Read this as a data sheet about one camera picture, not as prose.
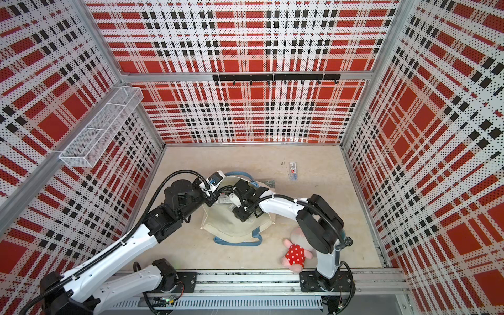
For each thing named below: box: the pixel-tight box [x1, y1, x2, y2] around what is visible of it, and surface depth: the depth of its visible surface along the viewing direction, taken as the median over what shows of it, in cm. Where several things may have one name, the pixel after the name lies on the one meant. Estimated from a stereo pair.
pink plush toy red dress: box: [280, 227, 315, 274], surface depth 77 cm
